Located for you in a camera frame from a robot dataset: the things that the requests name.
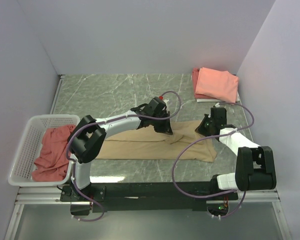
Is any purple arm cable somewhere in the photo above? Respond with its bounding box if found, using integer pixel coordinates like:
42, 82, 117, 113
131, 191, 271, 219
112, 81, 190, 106
171, 102, 255, 220
64, 91, 182, 223

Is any beige t shirt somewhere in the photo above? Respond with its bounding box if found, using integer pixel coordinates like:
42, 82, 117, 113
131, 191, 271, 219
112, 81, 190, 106
96, 120, 203, 160

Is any aluminium left side rail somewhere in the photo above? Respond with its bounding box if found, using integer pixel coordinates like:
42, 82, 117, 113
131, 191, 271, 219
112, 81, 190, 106
49, 74, 65, 115

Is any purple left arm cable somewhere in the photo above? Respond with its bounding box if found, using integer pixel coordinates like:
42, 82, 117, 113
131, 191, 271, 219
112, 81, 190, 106
64, 91, 182, 223

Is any white plastic laundry basket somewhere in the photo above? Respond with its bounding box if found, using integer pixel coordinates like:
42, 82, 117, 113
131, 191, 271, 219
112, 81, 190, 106
8, 114, 80, 187

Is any folded salmon pink shirt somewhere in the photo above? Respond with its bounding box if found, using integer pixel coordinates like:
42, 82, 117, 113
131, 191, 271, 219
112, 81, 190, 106
195, 67, 239, 103

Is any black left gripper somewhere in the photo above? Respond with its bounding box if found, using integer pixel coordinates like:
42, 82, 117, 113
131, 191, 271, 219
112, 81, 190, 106
151, 111, 173, 136

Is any aluminium rail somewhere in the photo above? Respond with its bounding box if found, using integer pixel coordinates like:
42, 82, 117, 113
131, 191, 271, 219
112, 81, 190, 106
14, 182, 281, 205
49, 74, 65, 115

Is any black base beam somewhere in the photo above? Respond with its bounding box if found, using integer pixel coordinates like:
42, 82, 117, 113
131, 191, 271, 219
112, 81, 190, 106
60, 180, 239, 216

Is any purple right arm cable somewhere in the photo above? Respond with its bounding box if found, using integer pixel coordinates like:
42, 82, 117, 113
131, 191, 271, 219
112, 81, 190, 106
171, 102, 255, 220

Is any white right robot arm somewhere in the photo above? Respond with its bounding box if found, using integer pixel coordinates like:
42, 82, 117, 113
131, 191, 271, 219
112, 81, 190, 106
195, 106, 277, 200

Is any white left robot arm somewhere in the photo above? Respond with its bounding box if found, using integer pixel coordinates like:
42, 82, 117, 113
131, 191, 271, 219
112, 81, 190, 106
65, 97, 173, 201

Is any red shirt in basket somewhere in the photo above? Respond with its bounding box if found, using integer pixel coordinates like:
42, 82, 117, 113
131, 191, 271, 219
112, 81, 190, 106
31, 124, 76, 182

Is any aluminium front rail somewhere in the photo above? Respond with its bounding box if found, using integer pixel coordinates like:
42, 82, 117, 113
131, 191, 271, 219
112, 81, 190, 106
14, 182, 281, 205

